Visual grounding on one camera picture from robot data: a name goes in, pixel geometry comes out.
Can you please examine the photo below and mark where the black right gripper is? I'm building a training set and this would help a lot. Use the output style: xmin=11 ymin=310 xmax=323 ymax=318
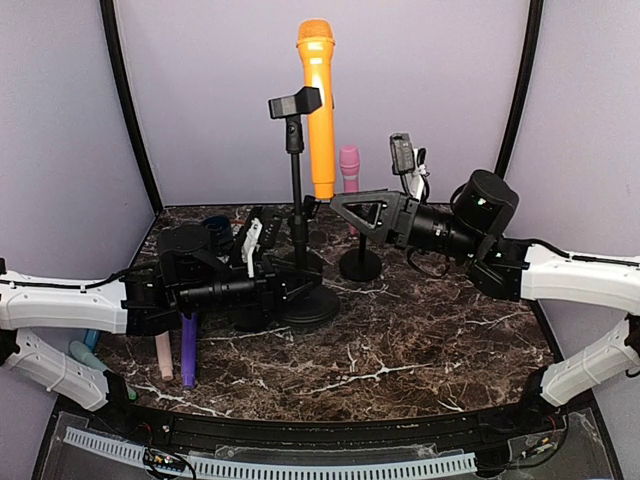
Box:
xmin=330 ymin=189 xmax=483 ymax=262

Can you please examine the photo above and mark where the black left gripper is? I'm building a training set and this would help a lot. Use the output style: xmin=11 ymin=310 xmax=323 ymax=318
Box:
xmin=178 ymin=254 xmax=323 ymax=321

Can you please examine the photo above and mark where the black stand of orange microphone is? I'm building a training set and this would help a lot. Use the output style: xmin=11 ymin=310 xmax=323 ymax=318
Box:
xmin=268 ymin=86 xmax=340 ymax=327

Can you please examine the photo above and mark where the pink microphone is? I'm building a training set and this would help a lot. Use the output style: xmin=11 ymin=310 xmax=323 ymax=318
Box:
xmin=339 ymin=144 xmax=362 ymax=236

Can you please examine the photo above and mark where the black stand of pink microphone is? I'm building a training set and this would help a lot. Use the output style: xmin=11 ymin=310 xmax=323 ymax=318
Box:
xmin=339 ymin=234 xmax=382 ymax=282

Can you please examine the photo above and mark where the purple microphone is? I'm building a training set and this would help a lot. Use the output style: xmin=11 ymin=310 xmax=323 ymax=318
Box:
xmin=181 ymin=314 xmax=198 ymax=389

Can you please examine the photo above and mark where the beige microphone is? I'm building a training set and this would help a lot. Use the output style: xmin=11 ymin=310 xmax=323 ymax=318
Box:
xmin=155 ymin=331 xmax=174 ymax=381

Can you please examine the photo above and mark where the orange microphone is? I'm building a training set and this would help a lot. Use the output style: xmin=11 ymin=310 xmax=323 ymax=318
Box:
xmin=296 ymin=18 xmax=336 ymax=200

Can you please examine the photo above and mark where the blue microphone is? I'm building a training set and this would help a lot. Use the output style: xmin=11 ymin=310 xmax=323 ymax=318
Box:
xmin=84 ymin=330 xmax=101 ymax=352

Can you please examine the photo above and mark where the green microphone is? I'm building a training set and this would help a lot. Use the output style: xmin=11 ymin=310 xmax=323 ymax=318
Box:
xmin=69 ymin=340 xmax=137 ymax=401

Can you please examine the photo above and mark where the black stand of beige microphone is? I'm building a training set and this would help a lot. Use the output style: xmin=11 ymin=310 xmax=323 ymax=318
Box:
xmin=302 ymin=195 xmax=322 ymax=220

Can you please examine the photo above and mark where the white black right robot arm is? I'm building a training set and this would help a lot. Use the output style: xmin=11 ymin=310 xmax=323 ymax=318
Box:
xmin=330 ymin=170 xmax=639 ymax=434

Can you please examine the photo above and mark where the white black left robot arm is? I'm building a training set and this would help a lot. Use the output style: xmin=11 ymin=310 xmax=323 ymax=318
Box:
xmin=1 ymin=223 xmax=322 ymax=436

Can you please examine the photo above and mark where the dark blue mug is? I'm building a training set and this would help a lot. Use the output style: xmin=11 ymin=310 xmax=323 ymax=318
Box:
xmin=201 ymin=215 xmax=233 ymax=242

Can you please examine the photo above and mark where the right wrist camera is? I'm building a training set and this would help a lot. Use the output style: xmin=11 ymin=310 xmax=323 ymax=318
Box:
xmin=389 ymin=133 xmax=415 ymax=176

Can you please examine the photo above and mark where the black right corner post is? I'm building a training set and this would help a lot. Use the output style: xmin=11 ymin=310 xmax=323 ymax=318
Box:
xmin=494 ymin=0 xmax=545 ymax=179

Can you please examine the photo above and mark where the black corner post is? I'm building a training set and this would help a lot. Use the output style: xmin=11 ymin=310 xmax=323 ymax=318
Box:
xmin=494 ymin=0 xmax=545 ymax=179
xmin=99 ymin=0 xmax=164 ymax=217

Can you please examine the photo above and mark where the white slotted cable duct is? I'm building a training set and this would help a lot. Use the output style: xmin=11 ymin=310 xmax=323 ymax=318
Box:
xmin=63 ymin=427 xmax=477 ymax=479

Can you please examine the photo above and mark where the black front rail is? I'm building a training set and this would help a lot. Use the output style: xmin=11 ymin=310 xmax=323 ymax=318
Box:
xmin=52 ymin=399 xmax=571 ymax=458

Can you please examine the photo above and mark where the black left corner post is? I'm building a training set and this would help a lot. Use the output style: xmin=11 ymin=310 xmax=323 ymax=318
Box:
xmin=99 ymin=0 xmax=164 ymax=217

